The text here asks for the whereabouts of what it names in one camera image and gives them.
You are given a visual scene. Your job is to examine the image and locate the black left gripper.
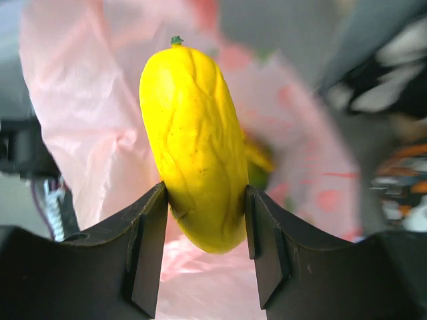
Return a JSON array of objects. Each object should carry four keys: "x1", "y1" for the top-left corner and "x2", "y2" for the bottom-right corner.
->
[{"x1": 1, "y1": 118, "x2": 60, "y2": 180}]

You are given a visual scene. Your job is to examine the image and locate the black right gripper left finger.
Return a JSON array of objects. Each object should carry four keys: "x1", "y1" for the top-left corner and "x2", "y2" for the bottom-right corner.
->
[{"x1": 1, "y1": 183, "x2": 167, "y2": 319}]

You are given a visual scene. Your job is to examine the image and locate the zebra pattern cloth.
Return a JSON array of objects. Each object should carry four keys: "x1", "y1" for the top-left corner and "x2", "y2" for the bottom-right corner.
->
[{"x1": 320, "y1": 1, "x2": 426, "y2": 120}]

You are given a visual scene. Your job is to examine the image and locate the pink peach plastic bag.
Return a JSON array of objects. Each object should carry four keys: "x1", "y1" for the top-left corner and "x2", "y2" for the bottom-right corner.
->
[{"x1": 18, "y1": 0, "x2": 363, "y2": 320}]

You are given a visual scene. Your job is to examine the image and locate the green orange citrus fruit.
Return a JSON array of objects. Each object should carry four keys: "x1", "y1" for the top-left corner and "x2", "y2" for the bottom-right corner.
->
[{"x1": 248, "y1": 165, "x2": 270, "y2": 191}]

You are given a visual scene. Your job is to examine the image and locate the orange camouflage cloth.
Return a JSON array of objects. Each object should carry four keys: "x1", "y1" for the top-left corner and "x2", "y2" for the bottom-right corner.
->
[{"x1": 371, "y1": 138, "x2": 426, "y2": 233}]

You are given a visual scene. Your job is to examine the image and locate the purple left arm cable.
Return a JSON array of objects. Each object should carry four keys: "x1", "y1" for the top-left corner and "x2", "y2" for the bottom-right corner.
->
[{"x1": 31, "y1": 181, "x2": 56, "y2": 239}]

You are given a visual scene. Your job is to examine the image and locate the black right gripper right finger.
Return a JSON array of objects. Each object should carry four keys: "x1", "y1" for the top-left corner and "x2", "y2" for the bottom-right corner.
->
[{"x1": 245, "y1": 186, "x2": 426, "y2": 319}]

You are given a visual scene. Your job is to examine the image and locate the aluminium frame rail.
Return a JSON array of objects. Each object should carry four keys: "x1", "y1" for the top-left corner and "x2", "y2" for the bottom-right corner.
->
[{"x1": 43, "y1": 177, "x2": 75, "y2": 242}]

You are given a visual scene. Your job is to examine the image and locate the yellow mango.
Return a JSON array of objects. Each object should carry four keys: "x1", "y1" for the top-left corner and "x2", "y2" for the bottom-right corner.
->
[{"x1": 139, "y1": 36, "x2": 248, "y2": 254}]

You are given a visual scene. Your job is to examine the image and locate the yellow banana bunch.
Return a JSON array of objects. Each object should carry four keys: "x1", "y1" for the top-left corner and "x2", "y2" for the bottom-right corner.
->
[{"x1": 242, "y1": 131, "x2": 276, "y2": 173}]

